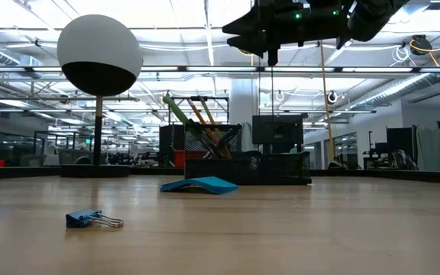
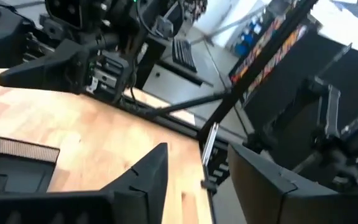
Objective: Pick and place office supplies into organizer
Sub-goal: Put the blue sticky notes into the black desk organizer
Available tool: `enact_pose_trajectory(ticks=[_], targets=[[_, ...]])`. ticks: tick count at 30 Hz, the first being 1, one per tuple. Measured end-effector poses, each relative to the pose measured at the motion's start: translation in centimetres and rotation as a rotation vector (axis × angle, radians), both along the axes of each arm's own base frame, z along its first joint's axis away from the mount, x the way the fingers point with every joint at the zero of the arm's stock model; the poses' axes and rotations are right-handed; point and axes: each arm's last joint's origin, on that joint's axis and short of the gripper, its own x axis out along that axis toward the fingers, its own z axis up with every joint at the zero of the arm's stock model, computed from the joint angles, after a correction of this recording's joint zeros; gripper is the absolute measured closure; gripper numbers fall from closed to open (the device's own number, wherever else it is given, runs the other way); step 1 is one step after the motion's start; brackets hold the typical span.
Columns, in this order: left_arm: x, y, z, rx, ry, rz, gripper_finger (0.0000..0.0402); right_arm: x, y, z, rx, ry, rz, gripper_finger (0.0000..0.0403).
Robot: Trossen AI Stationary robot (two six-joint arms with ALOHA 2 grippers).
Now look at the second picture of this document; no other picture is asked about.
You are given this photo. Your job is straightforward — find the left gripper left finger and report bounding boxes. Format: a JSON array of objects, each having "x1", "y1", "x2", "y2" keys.
[{"x1": 0, "y1": 142, "x2": 169, "y2": 224}]

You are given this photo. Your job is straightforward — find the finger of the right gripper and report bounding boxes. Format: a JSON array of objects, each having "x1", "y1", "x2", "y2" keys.
[
  {"x1": 0, "y1": 6, "x2": 28, "y2": 68},
  {"x1": 0, "y1": 39, "x2": 90, "y2": 95}
]

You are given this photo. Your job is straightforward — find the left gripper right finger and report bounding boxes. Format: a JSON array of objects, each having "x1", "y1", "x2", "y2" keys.
[{"x1": 227, "y1": 143, "x2": 358, "y2": 224}]

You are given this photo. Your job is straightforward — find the black mesh desk organizer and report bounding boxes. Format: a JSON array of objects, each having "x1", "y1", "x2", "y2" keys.
[{"x1": 0, "y1": 136, "x2": 61, "y2": 196}]

